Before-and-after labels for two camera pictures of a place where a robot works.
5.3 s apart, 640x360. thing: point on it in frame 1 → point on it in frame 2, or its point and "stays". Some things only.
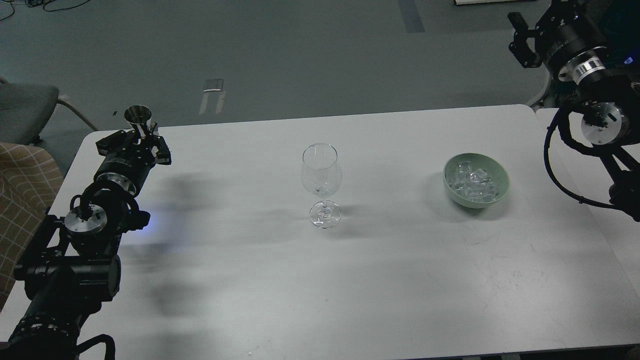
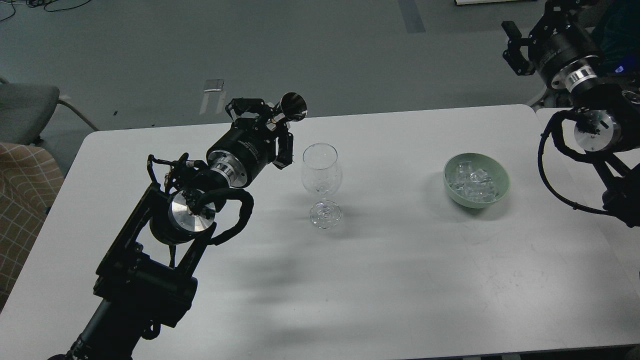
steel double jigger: [139, 115] → [294, 106]
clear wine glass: [321, 174] stays
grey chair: [25, 110] stays
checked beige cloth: [29, 180] stays
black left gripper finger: [116, 142] → [236, 107]
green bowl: [475, 181] stays
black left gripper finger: [156, 146] → [285, 150]
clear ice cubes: [473, 184] stays
